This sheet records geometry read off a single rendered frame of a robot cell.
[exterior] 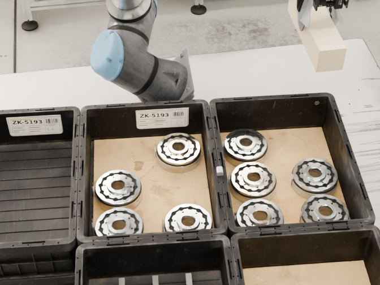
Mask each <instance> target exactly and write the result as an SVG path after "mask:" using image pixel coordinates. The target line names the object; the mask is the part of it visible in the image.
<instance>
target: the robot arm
mask: <svg viewBox="0 0 380 285"><path fill-rule="evenodd" d="M348 2H349V0H297V6H296V7H297V23H298V26H299V28H300V31H303V29H304V26H306V27H308V26H309V24H310V11H311V8H312V7H314V9H315V11H317V9H318V7H322V6H326V7H329V12H330V17H331V19H332V20H333V22H334V24H335V25H336V23H337V21H340V22H341V23H342V24H343V16H342V13H341V10H342V8H343V5H345V7H346V8H347V7H348ZM106 7H107V11H108V13H109V23H108V25H107V30H105V31H103V32H102V33H101V34H100V35H99V36H98V37H97V39H96V43H95V44H94V45H93V47H92V51H91V55H90V64H91V67H92V69H93V71H94V72H95V73H96V74H98V75H100V76H101V77H102V78H103V79H105V80H107V81H110V82H112V83H114V84H115V85H117V86H119V87H121V88H123V89H125V90H126V91H128V92H130V93H132V94H134V95H136V96H137V97H138V99H139V100H140V101H141V102H157V101H177V100H179V99H180V98H181V96H182V94H183V92H184V90H185V86H186V84H187V79H188V72H187V69H186V67H185V66H184V65H182V64H180V63H179V62H176V61H171V60H168V59H162V58H157V57H156V56H154V55H153V54H151V53H149V52H148V45H149V40H150V36H151V33H152V29H153V24H154V20H155V18H156V16H157V0H106Z"/></svg>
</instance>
